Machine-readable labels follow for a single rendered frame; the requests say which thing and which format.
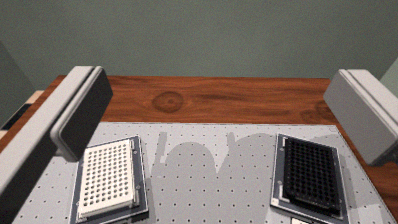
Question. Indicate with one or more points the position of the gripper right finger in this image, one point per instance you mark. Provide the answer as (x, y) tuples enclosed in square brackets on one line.
[(368, 113)]

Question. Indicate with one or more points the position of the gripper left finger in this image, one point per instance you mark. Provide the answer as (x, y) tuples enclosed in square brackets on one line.
[(62, 127)]

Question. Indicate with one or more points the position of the white well plate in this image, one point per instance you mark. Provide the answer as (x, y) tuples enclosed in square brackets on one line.
[(115, 187)]

